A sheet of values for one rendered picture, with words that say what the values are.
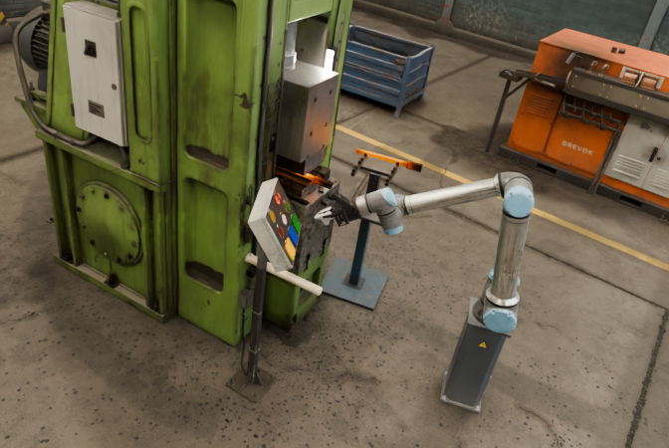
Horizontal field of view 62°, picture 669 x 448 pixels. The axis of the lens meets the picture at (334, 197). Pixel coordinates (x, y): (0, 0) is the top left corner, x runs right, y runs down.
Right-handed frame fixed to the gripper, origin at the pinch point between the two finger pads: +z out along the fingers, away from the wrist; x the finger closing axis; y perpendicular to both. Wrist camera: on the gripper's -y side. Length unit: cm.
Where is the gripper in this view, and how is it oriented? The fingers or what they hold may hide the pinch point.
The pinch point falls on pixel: (316, 215)
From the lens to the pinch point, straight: 259.5
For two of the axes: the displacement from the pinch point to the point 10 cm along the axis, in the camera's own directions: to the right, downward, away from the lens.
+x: 0.7, -5.1, 8.6
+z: -9.2, 2.9, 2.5
